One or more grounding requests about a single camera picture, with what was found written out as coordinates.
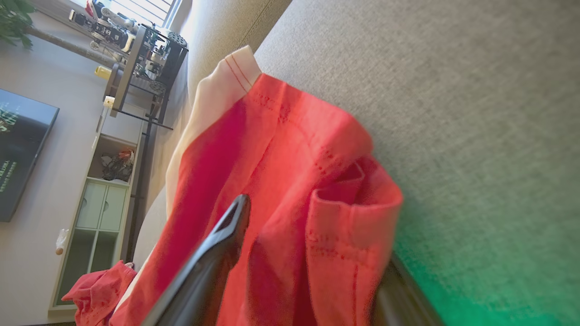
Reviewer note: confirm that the dark tangled clutter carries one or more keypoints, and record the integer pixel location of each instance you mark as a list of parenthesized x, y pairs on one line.
[(118, 166)]

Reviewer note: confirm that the black metal shelf rack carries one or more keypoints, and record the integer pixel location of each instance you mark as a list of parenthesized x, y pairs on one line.
[(131, 63)]

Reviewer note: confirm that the window with blinds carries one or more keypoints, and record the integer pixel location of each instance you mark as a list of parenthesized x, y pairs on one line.
[(145, 9)]

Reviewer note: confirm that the small yellow bottle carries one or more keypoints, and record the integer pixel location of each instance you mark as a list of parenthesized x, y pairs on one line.
[(102, 72)]

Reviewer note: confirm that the red Bulls basketball jersey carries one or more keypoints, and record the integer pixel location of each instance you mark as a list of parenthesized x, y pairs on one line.
[(281, 158)]

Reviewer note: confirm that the wide grey sofa chaise cushion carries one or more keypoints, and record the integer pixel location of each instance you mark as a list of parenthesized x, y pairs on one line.
[(453, 113)]

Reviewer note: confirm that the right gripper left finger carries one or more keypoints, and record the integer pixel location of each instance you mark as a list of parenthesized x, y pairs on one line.
[(204, 280)]

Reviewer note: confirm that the green potted plant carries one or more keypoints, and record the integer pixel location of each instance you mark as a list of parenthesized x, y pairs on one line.
[(13, 20)]

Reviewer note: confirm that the red shorts with white trim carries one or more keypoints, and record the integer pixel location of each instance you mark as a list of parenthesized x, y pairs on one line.
[(97, 290)]

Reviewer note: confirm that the black flat television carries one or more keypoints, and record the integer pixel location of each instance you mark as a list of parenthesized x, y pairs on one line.
[(20, 154)]

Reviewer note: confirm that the model robot figure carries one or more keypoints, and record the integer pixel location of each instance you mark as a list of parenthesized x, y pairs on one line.
[(106, 25)]

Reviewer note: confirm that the white storage cabinet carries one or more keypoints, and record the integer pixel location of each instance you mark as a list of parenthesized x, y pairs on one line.
[(97, 213)]

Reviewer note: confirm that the grey sofa back cushion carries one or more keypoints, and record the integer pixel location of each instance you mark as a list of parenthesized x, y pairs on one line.
[(222, 31)]

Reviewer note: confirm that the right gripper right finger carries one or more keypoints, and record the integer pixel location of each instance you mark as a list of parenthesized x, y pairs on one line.
[(403, 303)]

